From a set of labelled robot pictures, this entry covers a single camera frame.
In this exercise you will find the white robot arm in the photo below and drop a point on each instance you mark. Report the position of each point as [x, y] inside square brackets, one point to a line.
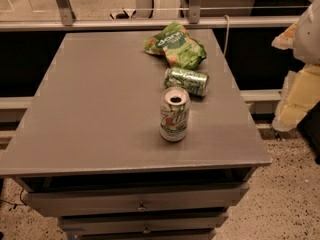
[306, 47]

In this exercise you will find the top grey drawer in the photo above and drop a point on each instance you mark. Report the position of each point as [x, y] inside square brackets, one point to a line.
[130, 200]

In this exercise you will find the grey drawer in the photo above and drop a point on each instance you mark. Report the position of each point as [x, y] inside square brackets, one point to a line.
[130, 200]
[198, 234]
[143, 223]

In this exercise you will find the bottom grey drawer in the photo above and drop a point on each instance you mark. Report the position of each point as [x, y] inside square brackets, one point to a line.
[198, 234]

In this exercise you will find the middle grey drawer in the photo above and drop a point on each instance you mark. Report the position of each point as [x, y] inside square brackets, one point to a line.
[143, 223]

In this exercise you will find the green chip bag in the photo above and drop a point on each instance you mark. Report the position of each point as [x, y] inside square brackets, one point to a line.
[177, 46]

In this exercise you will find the white 7up soda can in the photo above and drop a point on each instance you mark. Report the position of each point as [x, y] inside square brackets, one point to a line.
[174, 113]

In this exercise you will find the metal railing frame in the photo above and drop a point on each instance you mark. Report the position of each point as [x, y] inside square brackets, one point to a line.
[78, 15]

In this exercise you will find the grey drawer cabinet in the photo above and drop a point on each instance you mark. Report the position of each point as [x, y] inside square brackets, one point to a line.
[94, 124]

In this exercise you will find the green soda can lying down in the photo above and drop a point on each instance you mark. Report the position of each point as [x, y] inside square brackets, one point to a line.
[195, 83]

